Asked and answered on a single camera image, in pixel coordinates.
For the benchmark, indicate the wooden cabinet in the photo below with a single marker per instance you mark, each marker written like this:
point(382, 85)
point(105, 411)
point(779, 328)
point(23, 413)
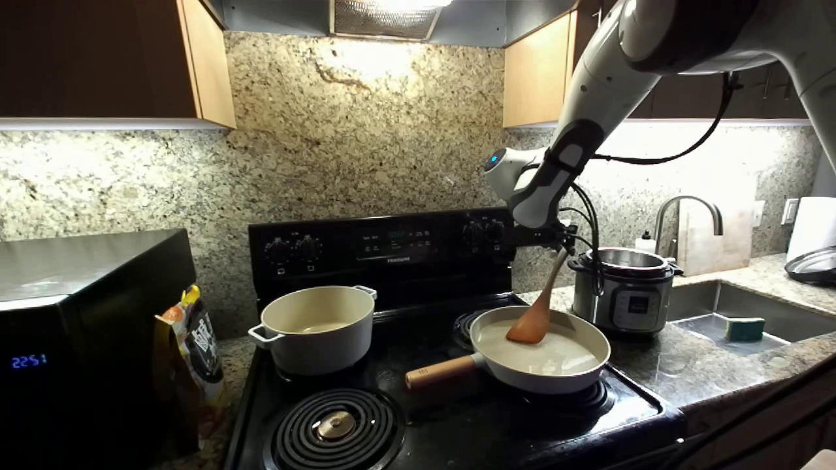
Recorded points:
point(542, 63)
point(112, 66)

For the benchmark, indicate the dark object on counter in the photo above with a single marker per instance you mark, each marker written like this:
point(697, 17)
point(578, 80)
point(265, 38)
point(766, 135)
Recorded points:
point(815, 268)

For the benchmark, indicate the black electric stove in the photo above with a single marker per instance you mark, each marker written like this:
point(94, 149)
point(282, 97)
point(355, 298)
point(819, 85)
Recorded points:
point(382, 345)

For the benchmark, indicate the snack bag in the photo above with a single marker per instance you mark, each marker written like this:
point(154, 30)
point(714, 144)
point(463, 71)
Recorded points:
point(182, 350)

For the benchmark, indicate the wooden spatula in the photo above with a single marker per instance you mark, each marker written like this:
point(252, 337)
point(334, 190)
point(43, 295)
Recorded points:
point(534, 320)

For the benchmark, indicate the cream frying pan wooden handle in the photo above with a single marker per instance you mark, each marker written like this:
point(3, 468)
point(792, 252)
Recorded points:
point(566, 359)

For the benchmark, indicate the stainless pressure cooker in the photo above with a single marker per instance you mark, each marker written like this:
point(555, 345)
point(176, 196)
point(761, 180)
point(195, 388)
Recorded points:
point(621, 287)

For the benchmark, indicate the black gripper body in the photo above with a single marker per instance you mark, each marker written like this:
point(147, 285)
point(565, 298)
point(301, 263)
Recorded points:
point(551, 237)

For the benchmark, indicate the steel sink basin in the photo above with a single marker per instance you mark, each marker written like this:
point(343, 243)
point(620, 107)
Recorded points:
point(705, 307)

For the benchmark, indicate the range hood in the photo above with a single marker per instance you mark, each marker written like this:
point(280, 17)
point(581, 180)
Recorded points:
point(429, 21)

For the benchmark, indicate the right upper wooden cabinet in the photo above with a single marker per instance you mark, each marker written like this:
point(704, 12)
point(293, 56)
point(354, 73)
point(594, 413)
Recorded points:
point(542, 63)

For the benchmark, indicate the white soap bottle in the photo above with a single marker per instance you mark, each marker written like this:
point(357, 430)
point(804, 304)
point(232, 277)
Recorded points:
point(645, 243)

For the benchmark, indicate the left upper wooden cabinet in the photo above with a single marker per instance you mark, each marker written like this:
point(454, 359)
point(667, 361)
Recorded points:
point(112, 66)

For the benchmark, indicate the chrome kitchen faucet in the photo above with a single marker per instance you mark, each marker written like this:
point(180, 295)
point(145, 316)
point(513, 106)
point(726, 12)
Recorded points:
point(684, 222)

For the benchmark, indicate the black microwave oven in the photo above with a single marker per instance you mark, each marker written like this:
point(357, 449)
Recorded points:
point(81, 385)

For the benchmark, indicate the cream pot with handles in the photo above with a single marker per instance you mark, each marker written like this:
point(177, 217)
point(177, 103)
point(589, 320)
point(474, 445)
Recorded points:
point(316, 331)

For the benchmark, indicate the green sponge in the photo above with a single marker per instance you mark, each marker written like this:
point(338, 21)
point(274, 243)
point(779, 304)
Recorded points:
point(745, 331)

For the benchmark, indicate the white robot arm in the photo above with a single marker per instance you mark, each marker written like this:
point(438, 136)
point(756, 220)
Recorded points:
point(649, 41)

